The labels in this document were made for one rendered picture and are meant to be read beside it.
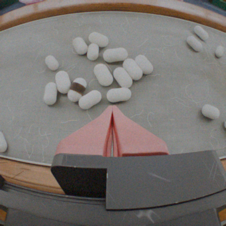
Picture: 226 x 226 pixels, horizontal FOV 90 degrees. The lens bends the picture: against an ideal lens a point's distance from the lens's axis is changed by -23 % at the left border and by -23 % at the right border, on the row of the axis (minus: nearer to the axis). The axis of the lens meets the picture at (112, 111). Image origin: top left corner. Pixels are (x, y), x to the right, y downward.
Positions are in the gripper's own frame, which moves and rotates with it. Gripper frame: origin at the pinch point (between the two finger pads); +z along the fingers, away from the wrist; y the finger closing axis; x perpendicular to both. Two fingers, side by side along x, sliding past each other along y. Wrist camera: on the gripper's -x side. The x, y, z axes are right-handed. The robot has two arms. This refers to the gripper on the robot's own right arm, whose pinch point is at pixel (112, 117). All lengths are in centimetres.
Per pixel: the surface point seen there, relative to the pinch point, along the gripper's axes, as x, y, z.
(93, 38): -4.6, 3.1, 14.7
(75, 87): 0.9, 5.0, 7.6
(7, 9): -21, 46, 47
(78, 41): -4.3, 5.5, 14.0
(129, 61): -1.8, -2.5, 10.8
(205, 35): -7.3, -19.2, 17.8
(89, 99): 2.2, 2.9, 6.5
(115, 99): 2.4, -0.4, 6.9
